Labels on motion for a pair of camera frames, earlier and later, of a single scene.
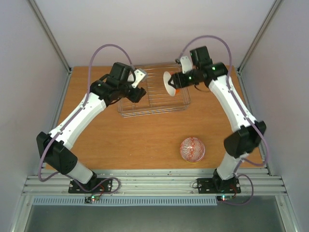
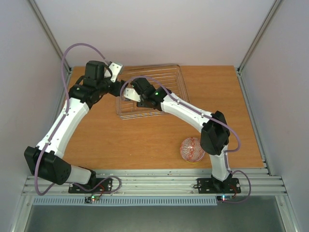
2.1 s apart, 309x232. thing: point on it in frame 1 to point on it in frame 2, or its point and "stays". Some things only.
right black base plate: x=216 y=185 stays
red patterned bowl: x=192 y=149 stays
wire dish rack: x=157 y=99 stays
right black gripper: x=180 y=80 to x=137 y=83
